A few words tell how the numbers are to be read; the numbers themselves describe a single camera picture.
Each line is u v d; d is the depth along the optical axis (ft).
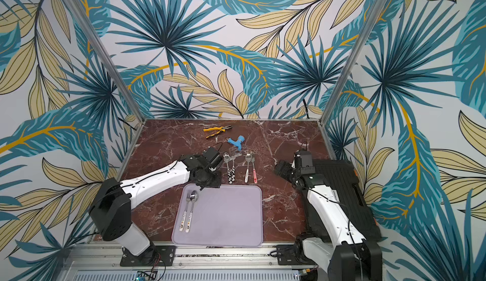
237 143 3.50
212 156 2.18
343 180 2.87
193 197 2.85
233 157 3.38
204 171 2.05
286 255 2.42
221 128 3.71
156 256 2.35
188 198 2.88
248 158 3.29
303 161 2.06
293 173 2.31
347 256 1.31
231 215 2.72
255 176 3.12
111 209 1.41
